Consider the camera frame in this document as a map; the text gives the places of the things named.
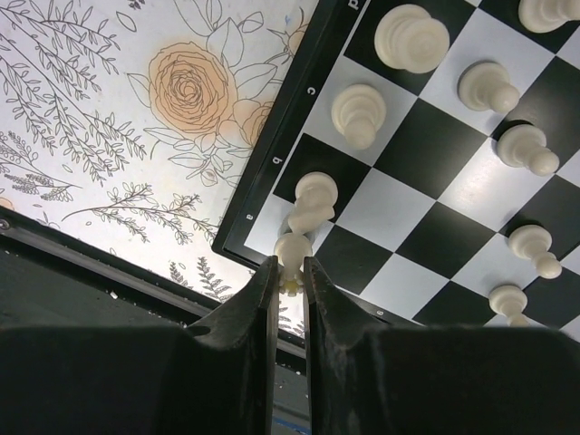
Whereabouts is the black white chess board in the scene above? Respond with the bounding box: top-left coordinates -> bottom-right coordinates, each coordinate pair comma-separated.
212,1 -> 579,336

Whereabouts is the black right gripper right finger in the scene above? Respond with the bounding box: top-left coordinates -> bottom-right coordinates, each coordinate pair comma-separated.
304,257 -> 579,434

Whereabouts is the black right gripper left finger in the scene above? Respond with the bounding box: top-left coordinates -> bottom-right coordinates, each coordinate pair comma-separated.
1,256 -> 278,434

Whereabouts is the white chess piece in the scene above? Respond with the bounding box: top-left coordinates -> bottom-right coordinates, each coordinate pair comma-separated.
288,171 -> 338,234
373,4 -> 450,73
275,233 -> 313,297
331,84 -> 386,150

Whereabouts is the white chess pawn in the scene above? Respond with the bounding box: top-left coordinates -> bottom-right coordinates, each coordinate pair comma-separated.
496,124 -> 560,177
488,285 -> 530,327
508,225 -> 562,279
518,0 -> 579,34
458,62 -> 520,114

